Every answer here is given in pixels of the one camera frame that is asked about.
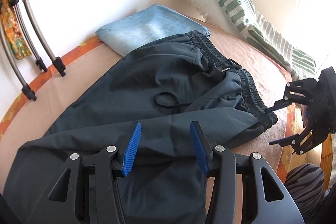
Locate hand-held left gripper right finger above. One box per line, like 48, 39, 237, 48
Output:
189, 120, 305, 224

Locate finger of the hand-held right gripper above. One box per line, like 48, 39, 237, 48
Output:
269, 122, 329, 156
265, 77, 319, 113

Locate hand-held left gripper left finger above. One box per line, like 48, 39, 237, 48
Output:
33, 120, 142, 224

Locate dark grey pants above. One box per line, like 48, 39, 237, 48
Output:
3, 30, 279, 224

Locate peach bed blanket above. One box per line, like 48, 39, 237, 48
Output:
0, 18, 297, 188

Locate orange floral bed sheet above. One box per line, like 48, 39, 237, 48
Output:
0, 38, 336, 190

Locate folded light blue jeans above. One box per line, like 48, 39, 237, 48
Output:
95, 4, 212, 58

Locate colourful patterned scarf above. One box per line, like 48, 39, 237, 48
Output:
0, 0, 33, 60

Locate grey metal tripod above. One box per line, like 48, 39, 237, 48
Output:
0, 0, 66, 102

